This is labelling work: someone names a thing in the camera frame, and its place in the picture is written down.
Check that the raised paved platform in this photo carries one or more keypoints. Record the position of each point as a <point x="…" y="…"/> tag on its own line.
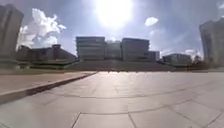
<point x="30" y="81"/>

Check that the low pale building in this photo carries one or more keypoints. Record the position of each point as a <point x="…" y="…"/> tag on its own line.
<point x="176" y="59"/>

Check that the low dark-roofed building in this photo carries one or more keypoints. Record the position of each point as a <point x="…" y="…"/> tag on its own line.
<point x="46" y="56"/>

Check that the pale multi-storey building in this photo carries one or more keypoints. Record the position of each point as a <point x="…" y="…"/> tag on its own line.
<point x="213" y="43"/>

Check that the grey paved plaza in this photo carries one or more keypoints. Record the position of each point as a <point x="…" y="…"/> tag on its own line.
<point x="140" y="96"/>

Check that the low grey step kerb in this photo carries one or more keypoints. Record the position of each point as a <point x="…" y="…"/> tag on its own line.
<point x="40" y="88"/>

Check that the long pale office building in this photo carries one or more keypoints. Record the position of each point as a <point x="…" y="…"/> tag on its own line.
<point x="9" y="33"/>

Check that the dark central block building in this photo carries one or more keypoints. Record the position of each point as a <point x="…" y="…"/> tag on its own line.
<point x="113" y="49"/>

